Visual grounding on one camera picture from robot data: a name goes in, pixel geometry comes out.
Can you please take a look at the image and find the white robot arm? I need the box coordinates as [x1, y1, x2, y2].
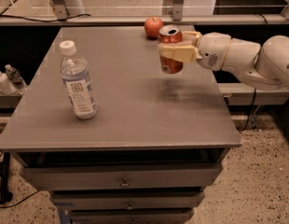
[158, 31, 289, 91]

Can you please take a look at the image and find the small clear bottle on shelf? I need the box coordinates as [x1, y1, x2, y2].
[5, 64, 27, 94]

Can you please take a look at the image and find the red apple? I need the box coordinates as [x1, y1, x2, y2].
[144, 17, 163, 38]

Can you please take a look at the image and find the grey drawer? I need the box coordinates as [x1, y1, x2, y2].
[23, 163, 222, 191]
[70, 209, 193, 224]
[52, 192, 204, 210]

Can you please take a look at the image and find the black cable right side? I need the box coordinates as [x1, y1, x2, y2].
[239, 14, 269, 133]

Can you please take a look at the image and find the black stand leg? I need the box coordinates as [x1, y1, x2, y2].
[0, 152, 13, 204]

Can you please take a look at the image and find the grey metal bracket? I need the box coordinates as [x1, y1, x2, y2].
[162, 0, 185, 21]
[52, 0, 85, 20]

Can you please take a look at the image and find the black cable on floor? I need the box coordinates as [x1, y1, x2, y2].
[0, 151, 40, 209]

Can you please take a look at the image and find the black cable on ledge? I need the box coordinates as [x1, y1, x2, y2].
[0, 8, 92, 23]

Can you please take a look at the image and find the white bottle on shelf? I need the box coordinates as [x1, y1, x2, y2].
[0, 71, 16, 95]

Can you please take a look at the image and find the grey metal bracket left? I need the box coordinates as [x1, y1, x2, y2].
[52, 0, 85, 20]

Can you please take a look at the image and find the grey metal bracket right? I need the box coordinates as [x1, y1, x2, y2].
[162, 0, 185, 21]

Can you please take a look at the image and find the bottom grey drawer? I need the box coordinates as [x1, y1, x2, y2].
[70, 209, 193, 224]

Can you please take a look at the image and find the grey drawer cabinet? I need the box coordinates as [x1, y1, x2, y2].
[0, 25, 243, 224]

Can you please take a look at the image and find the top grey drawer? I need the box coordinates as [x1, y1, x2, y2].
[23, 163, 222, 191]

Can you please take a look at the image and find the clear plastic water bottle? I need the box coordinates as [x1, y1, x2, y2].
[60, 40, 98, 119]

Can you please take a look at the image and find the middle grey drawer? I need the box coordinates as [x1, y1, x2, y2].
[52, 192, 204, 210]

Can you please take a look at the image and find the red coke can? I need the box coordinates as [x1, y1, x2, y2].
[158, 24, 183, 74]

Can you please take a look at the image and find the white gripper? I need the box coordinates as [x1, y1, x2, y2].
[158, 31, 231, 71]

